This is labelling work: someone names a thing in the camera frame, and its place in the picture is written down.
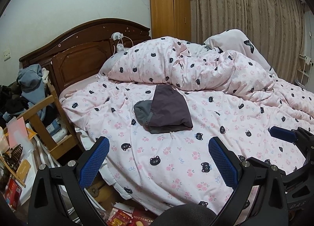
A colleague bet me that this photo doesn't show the purple grey hooded jacket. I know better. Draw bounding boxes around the purple grey hooded jacket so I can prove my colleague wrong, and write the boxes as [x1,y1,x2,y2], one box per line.
[134,84,193,134]

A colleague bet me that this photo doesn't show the white charger with cable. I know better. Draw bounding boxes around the white charger with cable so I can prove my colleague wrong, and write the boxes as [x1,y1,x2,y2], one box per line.
[111,32,134,55]

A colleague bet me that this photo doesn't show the white wall socket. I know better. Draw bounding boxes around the white wall socket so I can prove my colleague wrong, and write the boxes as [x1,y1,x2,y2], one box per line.
[3,49,11,61]

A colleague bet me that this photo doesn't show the orange wooden wardrobe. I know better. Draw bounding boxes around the orange wooden wardrobe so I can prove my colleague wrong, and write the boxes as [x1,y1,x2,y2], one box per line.
[150,0,192,41]

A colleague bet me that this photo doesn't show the brown wooden headboard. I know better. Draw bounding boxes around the brown wooden headboard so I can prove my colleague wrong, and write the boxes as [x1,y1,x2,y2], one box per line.
[19,18,150,94]

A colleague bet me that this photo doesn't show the wooden chair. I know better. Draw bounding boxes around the wooden chair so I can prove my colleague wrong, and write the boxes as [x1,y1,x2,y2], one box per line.
[18,80,85,160]

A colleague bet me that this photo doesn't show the beige curtain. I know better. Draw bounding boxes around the beige curtain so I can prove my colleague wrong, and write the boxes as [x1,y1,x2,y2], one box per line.
[191,0,304,82]

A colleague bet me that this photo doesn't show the white wire rack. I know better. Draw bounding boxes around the white wire rack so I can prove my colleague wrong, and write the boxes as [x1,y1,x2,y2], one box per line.
[294,54,313,89]

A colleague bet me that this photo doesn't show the blue grey clothes pile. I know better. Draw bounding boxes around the blue grey clothes pile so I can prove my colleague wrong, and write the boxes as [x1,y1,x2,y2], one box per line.
[16,64,46,108]

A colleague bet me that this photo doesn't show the red snack box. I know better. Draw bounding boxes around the red snack box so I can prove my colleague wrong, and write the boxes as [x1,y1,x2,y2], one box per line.
[106,208,156,226]

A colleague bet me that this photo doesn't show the pink cat print duvet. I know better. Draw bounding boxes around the pink cat print duvet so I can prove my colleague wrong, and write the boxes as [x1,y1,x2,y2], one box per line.
[60,29,313,214]

